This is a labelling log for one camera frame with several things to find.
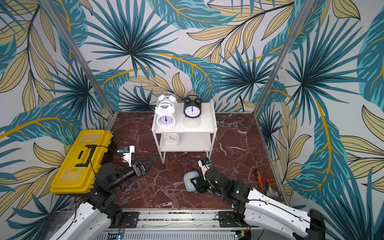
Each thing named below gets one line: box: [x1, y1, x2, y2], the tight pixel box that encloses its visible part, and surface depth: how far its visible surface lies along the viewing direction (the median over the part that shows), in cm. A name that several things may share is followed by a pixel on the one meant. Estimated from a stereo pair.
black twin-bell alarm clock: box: [183, 94, 203, 118], surface depth 70 cm
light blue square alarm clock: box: [183, 171, 200, 192], surface depth 77 cm
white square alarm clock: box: [162, 133, 180, 146], surface depth 81 cm
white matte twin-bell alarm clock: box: [155, 107, 176, 129], surface depth 65 cm
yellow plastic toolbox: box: [50, 129, 116, 196], surface depth 75 cm
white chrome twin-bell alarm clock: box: [157, 94, 178, 109], surface depth 69 cm
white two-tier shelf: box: [151, 100, 218, 164], surface depth 78 cm
